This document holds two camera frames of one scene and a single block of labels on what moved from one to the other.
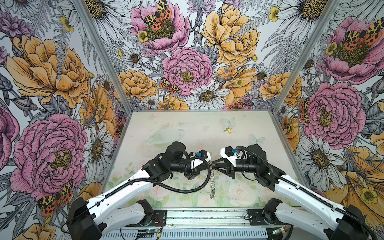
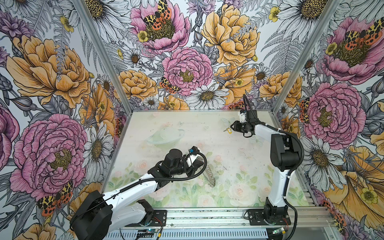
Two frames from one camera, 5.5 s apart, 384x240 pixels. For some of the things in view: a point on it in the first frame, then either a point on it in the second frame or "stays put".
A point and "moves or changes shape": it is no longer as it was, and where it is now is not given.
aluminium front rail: [204, 217] stays put
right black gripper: [229, 166] → [236, 126]
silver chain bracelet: [212, 181] moves or changes shape
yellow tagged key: [229, 130] stays put
